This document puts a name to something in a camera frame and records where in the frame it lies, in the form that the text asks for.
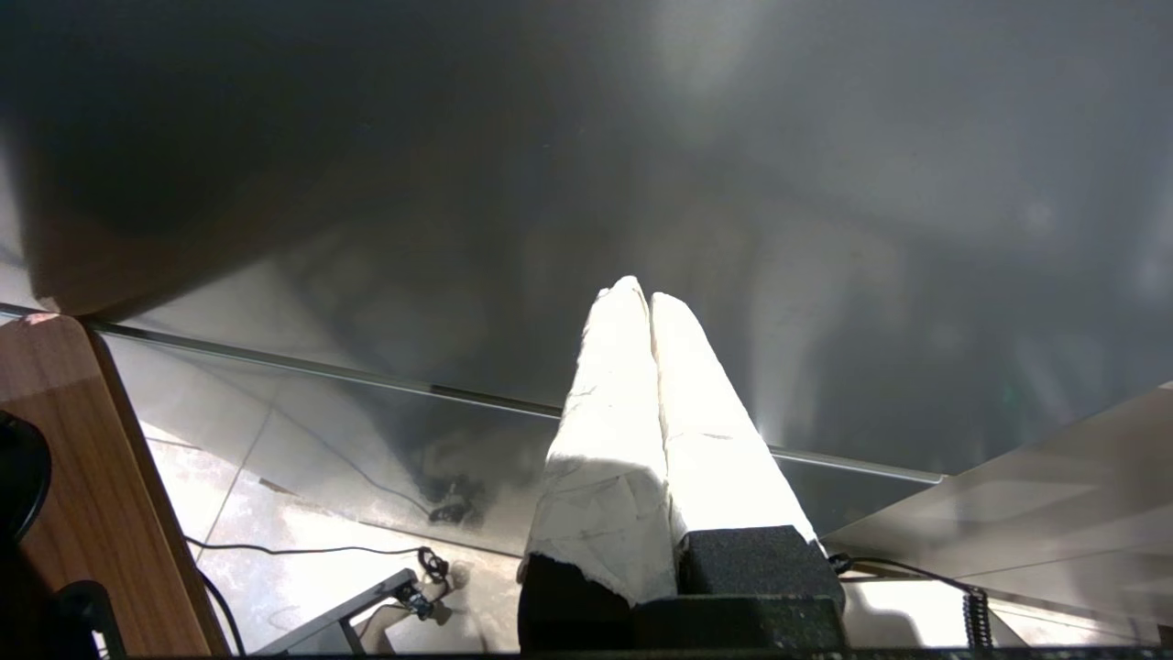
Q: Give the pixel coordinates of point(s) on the black metal stand leg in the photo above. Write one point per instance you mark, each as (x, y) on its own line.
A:
(339, 610)

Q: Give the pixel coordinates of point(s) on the wooden table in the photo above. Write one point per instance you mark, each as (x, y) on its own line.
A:
(82, 458)

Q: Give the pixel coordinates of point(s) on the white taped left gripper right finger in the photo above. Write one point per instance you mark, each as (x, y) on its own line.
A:
(715, 440)

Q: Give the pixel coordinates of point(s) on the stainless steel appliance door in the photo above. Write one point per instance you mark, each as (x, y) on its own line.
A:
(550, 137)

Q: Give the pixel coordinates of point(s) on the gray cabinet panel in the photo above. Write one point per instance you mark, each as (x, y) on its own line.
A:
(1054, 513)

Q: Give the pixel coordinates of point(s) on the black round object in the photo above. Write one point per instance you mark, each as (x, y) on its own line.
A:
(18, 477)

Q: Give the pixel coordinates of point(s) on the black clamp block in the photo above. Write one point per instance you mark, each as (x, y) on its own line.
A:
(87, 619)

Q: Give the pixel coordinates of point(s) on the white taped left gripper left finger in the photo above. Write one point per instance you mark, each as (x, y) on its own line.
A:
(605, 458)

